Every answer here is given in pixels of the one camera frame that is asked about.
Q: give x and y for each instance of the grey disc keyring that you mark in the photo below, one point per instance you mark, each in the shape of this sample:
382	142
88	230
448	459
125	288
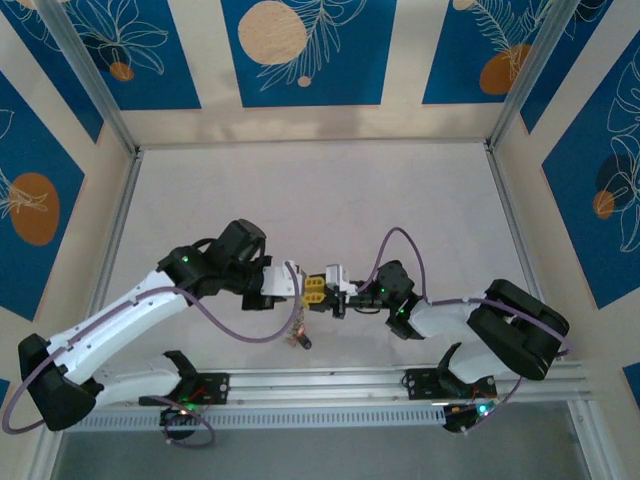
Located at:
295	322

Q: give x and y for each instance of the black-headed key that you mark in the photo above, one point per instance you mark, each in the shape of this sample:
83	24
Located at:
305	343

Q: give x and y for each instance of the aluminium table end rail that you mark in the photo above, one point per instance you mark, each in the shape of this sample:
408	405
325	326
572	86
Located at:
310	144

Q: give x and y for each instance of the blue poster with cream circle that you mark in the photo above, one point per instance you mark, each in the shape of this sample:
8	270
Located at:
350	60

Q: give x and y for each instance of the aluminium frame post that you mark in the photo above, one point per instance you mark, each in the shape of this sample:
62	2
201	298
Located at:
530	75
91	75

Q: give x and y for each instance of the controller board with green light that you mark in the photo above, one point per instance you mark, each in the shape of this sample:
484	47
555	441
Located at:
172	414
460	417

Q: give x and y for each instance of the aluminium mounting rail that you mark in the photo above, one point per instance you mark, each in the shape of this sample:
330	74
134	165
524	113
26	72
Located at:
320	382

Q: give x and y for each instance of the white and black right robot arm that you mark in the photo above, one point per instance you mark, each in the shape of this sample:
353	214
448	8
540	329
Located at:
440	320

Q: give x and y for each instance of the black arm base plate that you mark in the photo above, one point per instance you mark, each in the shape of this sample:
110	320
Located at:
417	382
217	385

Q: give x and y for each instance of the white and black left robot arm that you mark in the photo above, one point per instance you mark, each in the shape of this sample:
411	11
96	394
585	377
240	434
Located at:
120	325

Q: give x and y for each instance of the blue floral wall poster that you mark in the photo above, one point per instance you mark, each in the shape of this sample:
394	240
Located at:
65	75
632	377
554	75
4	395

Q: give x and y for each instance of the blue poster with orange circle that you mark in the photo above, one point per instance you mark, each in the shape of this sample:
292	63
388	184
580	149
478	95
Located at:
165	75
450	60
30	140
575	210

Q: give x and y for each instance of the aluminium table side rail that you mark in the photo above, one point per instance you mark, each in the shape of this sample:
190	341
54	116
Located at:
120	220
515	225

